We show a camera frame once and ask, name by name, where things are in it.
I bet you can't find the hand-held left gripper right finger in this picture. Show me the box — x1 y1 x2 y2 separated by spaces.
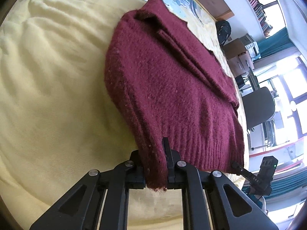
162 137 280 230

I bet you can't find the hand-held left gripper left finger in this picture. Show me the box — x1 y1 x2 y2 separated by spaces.
30 150 146 230

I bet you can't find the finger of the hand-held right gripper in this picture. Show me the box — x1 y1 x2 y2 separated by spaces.
231 161 261 186

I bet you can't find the maroon knit sweater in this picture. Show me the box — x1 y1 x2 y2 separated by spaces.
104 0 246 193

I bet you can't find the teal curtain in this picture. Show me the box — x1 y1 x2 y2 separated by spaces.
258 26 298 59
264 169 305 198

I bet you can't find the grey office chair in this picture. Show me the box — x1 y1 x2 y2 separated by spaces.
241 87 275 135

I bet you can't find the window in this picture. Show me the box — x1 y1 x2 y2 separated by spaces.
249 53 307 154

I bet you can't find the black bag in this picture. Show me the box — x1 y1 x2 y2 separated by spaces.
235 75 248 92

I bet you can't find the wooden drawer cabinet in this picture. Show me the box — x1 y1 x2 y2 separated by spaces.
223 39 255 75

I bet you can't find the white printer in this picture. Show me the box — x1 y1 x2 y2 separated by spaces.
245 41 261 58

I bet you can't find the yellow printed bedspread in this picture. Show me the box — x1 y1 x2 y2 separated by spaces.
0 0 250 230

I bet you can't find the black backpack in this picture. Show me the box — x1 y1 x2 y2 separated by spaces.
215 20 232 46

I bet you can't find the row of books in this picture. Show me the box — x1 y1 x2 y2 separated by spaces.
235 0 273 38

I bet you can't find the wooden headboard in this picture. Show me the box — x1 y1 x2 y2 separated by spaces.
171 0 235 21

